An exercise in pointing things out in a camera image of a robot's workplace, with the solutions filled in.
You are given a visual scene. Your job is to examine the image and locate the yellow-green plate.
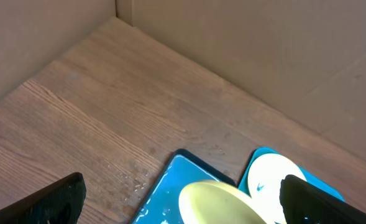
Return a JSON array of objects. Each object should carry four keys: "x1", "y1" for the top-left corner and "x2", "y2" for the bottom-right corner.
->
[
  {"x1": 178, "y1": 180, "x2": 272, "y2": 224},
  {"x1": 247, "y1": 153, "x2": 306, "y2": 223}
]

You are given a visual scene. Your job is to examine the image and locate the yellow-green plate top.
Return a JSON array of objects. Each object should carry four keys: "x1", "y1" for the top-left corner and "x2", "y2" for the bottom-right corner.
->
[{"x1": 247, "y1": 153, "x2": 306, "y2": 223}]

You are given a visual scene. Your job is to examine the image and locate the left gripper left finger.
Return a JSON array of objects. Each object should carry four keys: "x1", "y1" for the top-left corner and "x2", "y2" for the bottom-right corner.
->
[{"x1": 0, "y1": 172, "x2": 86, "y2": 224}]

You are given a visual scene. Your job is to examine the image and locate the teal plastic serving tray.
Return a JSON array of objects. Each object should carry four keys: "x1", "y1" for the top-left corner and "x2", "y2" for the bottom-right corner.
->
[{"x1": 237, "y1": 147, "x2": 345, "y2": 202}]

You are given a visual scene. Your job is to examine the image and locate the black tray with water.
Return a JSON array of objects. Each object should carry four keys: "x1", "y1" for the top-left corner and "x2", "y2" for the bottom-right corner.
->
[{"x1": 130, "y1": 149, "x2": 236, "y2": 223}]

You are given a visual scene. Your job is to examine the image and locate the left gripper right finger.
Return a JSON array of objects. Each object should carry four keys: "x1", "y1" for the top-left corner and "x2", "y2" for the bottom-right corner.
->
[{"x1": 280, "y1": 175, "x2": 366, "y2": 224}]

